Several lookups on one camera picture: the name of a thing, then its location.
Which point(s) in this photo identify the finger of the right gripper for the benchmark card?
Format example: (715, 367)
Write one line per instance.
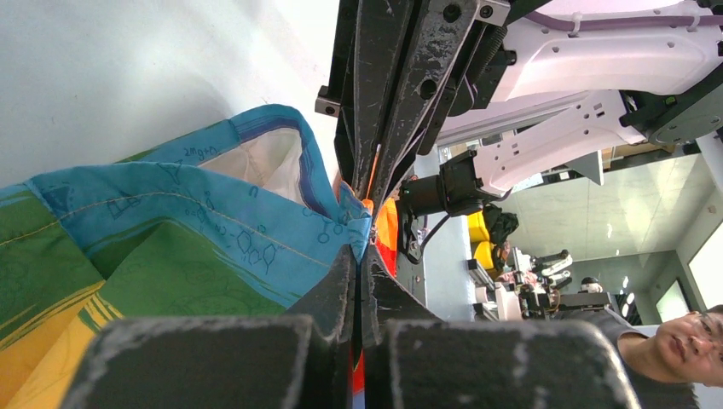
(445, 40)
(379, 46)

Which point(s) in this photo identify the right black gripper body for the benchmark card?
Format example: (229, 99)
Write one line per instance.
(335, 98)

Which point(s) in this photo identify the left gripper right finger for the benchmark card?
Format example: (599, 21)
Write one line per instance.
(413, 359)

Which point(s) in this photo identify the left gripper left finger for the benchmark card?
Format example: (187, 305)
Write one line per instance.
(299, 359)

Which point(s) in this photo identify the rainbow striped jacket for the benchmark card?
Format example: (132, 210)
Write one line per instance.
(238, 218)

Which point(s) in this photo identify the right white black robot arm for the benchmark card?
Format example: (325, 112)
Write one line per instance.
(654, 76)

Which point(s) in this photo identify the person in background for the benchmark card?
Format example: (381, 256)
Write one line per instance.
(664, 367)

